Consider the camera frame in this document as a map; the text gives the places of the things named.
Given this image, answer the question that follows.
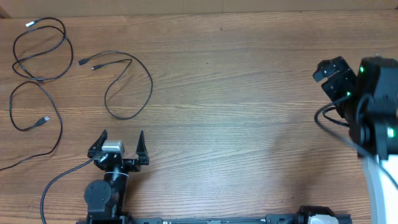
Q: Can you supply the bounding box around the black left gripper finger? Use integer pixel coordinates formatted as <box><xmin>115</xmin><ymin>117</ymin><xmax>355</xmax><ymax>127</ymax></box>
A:
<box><xmin>136</xmin><ymin>130</ymin><xmax>149</xmax><ymax>166</ymax></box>
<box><xmin>87</xmin><ymin>129</ymin><xmax>108</xmax><ymax>158</ymax></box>

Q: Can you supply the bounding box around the black USB-C cable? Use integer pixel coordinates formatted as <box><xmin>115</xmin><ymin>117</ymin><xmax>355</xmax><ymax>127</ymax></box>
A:
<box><xmin>77</xmin><ymin>50</ymin><xmax>154</xmax><ymax>121</ymax></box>

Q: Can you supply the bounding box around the black USB-A cable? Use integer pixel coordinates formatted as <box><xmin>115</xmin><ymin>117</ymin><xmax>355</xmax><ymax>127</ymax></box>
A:
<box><xmin>0</xmin><ymin>16</ymin><xmax>75</xmax><ymax>172</ymax></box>

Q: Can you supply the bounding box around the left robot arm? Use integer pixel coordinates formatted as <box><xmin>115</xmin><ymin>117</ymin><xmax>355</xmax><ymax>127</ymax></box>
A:
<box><xmin>84</xmin><ymin>130</ymin><xmax>149</xmax><ymax>223</ymax></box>

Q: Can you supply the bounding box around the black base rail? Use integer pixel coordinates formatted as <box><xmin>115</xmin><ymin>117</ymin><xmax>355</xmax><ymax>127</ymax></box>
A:
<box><xmin>76</xmin><ymin>205</ymin><xmax>354</xmax><ymax>224</ymax></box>

